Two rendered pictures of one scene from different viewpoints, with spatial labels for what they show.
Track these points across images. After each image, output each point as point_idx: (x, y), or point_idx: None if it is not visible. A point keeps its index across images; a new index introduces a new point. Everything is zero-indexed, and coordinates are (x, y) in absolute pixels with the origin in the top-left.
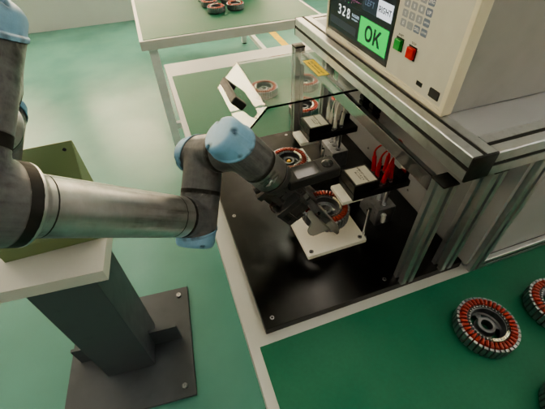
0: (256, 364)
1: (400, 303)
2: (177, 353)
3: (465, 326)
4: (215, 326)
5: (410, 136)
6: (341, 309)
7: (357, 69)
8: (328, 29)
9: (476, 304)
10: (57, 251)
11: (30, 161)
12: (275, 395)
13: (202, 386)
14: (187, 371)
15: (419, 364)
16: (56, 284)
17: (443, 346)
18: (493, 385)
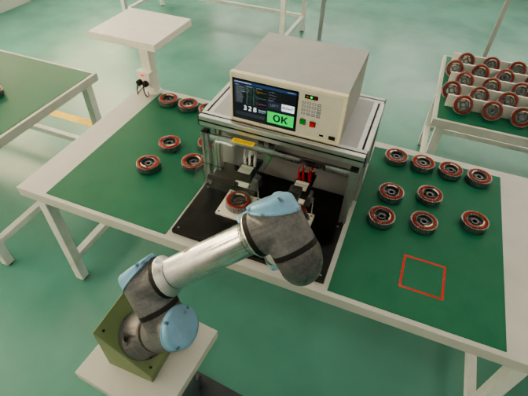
0: (333, 296)
1: (350, 231)
2: (210, 394)
3: (378, 221)
4: (214, 357)
5: (298, 153)
6: (335, 251)
7: (278, 137)
8: (234, 117)
9: (373, 210)
10: None
11: (127, 302)
12: (351, 298)
13: (246, 393)
14: (229, 394)
15: (376, 247)
16: (199, 361)
17: (376, 235)
18: (399, 235)
